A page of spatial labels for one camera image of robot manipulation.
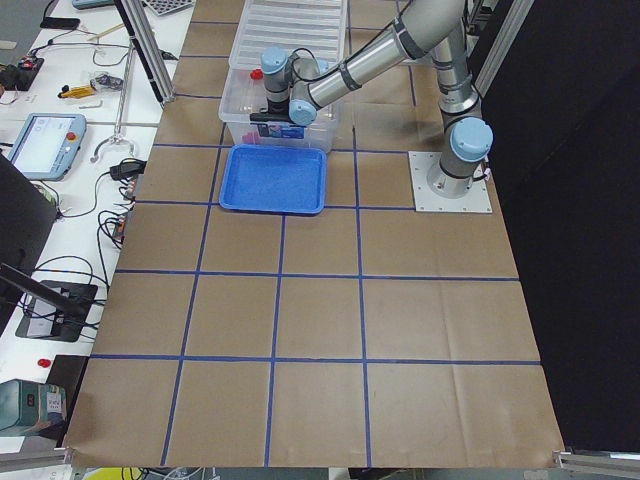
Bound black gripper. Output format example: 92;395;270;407
267;99;289;114

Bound red block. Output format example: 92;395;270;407
250;69;264;80
242;132;256;144

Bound clear ribbed box lid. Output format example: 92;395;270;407
229;0;347;70

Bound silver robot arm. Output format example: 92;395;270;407
250;1;481;138

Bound clear plastic storage box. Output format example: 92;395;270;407
218;69;343;152

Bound blue plastic tray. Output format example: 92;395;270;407
219;144;327;215

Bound checkered calibration board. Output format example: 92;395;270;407
142;0;196;17

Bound black power adapter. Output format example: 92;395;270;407
109;158;147;181

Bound reacher grabber tool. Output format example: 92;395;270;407
90;40;135;163

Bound wooden chopsticks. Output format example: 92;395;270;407
89;23;124;41

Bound teach pendant tablet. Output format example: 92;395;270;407
8;113;87;181

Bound black monitor stand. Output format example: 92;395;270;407
1;158;98;342

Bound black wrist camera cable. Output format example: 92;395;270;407
289;17;406;84

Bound aluminium frame post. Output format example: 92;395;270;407
114;0;174;105

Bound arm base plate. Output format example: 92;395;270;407
408;151;493;214

